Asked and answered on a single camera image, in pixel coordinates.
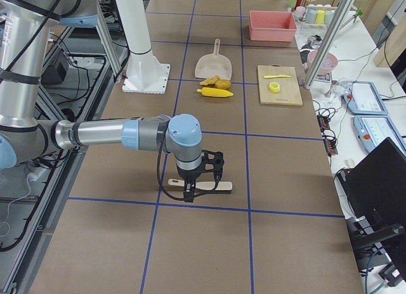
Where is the upper blue teach pendant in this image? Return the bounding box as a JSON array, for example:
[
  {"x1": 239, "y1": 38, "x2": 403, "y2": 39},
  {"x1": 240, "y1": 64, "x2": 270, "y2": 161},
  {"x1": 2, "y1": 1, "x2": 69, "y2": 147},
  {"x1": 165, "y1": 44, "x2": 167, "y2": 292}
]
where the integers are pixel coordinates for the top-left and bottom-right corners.
[{"x1": 342, "y1": 81, "x2": 388, "y2": 115}]

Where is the yellow toy corn cob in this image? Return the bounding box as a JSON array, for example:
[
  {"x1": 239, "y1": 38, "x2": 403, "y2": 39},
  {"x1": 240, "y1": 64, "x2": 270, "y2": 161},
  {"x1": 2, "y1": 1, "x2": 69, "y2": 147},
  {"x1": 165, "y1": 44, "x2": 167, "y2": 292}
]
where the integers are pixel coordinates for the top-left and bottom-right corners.
[{"x1": 197, "y1": 87, "x2": 233, "y2": 98}]

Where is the tan toy ginger root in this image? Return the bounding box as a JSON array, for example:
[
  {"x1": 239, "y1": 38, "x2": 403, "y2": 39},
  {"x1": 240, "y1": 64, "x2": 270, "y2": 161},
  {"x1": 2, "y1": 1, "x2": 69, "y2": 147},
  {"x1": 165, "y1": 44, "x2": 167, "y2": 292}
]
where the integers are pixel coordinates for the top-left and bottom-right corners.
[{"x1": 199, "y1": 75, "x2": 220, "y2": 86}]

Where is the beige hand brush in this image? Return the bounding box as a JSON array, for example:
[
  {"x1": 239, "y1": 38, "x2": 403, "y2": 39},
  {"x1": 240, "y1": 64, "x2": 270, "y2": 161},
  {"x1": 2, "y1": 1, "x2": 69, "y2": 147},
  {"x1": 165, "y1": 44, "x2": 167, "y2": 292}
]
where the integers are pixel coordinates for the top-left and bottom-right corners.
[{"x1": 167, "y1": 179, "x2": 233, "y2": 193}]

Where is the blue teach pendant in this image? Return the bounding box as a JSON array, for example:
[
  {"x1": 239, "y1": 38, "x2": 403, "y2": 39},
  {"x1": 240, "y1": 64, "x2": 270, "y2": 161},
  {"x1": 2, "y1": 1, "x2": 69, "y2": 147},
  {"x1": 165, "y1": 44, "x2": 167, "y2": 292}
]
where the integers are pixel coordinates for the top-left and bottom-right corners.
[
  {"x1": 353, "y1": 115, "x2": 405, "y2": 154},
  {"x1": 342, "y1": 81, "x2": 388, "y2": 115}
]

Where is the yellow toy lemon slice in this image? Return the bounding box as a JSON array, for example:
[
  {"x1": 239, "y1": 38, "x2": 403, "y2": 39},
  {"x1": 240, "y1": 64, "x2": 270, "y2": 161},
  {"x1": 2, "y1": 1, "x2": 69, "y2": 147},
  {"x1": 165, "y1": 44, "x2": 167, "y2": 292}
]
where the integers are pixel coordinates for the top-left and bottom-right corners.
[{"x1": 268, "y1": 82, "x2": 280, "y2": 93}]

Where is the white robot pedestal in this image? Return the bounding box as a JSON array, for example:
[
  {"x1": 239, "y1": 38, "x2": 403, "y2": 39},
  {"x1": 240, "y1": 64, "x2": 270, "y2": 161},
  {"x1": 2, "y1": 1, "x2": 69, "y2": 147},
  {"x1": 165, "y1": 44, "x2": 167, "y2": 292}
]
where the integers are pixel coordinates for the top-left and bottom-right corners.
[{"x1": 115, "y1": 0, "x2": 171, "y2": 94}]

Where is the wooden cutting board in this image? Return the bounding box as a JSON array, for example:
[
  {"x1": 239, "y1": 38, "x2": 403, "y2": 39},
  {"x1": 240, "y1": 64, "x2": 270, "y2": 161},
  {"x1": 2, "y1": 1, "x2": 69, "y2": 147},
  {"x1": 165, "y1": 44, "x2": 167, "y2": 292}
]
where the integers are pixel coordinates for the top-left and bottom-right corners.
[{"x1": 257, "y1": 65, "x2": 303, "y2": 106}]

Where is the pink plastic bin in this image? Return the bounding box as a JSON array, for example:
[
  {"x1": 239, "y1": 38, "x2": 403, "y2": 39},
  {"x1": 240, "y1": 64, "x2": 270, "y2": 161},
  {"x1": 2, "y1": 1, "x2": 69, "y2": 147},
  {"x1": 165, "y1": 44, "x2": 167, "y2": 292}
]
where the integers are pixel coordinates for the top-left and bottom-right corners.
[{"x1": 249, "y1": 10, "x2": 297, "y2": 42}]

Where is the yellow toy knife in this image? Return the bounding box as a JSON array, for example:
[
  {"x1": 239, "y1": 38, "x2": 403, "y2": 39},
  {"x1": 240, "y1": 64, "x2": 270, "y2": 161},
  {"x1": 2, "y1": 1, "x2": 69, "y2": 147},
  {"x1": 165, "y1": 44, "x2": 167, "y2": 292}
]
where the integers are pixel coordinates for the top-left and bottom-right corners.
[{"x1": 263, "y1": 74, "x2": 291, "y2": 79}]

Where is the pink bowl with ice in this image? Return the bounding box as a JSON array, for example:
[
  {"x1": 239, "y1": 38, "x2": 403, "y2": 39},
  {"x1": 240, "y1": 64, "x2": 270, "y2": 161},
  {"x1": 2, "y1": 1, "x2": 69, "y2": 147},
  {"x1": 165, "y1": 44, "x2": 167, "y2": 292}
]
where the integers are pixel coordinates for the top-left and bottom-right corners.
[{"x1": 307, "y1": 50, "x2": 338, "y2": 75}]

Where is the lower blue teach pendant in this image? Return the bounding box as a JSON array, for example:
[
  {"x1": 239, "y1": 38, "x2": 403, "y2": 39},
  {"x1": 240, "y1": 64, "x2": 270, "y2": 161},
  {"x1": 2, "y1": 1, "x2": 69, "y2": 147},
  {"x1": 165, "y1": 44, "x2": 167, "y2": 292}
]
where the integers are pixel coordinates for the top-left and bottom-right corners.
[{"x1": 353, "y1": 115, "x2": 405, "y2": 154}]

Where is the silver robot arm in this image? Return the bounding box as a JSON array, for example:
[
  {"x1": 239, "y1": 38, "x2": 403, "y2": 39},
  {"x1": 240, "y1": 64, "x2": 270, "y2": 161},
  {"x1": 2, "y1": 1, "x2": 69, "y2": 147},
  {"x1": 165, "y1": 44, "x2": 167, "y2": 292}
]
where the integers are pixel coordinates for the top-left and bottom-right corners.
[{"x1": 1, "y1": 0, "x2": 204, "y2": 202}]

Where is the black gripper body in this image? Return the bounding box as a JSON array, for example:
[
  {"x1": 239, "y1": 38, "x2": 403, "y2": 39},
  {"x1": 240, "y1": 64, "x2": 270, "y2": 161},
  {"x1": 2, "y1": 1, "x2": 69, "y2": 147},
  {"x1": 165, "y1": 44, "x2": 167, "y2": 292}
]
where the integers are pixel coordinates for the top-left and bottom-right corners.
[{"x1": 178, "y1": 169, "x2": 200, "y2": 189}]

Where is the black monitor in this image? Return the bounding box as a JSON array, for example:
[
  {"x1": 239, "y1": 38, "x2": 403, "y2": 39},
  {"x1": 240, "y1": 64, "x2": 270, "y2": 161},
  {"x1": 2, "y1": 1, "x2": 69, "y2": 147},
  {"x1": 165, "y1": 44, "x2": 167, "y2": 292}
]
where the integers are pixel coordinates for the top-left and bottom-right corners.
[{"x1": 338, "y1": 137, "x2": 405, "y2": 274}]

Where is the aluminium frame post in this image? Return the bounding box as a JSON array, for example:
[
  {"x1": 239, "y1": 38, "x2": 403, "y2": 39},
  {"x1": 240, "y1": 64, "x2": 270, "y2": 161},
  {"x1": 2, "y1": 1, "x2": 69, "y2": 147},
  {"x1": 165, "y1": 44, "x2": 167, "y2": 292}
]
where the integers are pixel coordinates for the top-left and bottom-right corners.
[{"x1": 303, "y1": 0, "x2": 355, "y2": 89}]

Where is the brown toy potato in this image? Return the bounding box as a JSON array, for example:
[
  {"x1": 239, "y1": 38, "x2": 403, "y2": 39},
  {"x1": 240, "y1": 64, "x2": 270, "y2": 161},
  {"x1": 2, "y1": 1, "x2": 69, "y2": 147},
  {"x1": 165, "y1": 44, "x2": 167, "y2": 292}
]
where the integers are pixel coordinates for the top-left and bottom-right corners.
[{"x1": 215, "y1": 80, "x2": 231, "y2": 90}]

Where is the beige plastic dustpan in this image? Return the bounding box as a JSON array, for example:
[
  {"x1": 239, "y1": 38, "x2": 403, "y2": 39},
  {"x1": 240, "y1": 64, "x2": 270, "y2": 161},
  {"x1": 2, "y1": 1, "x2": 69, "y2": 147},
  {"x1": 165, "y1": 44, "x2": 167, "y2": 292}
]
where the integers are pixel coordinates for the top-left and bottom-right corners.
[{"x1": 194, "y1": 39, "x2": 232, "y2": 80}]

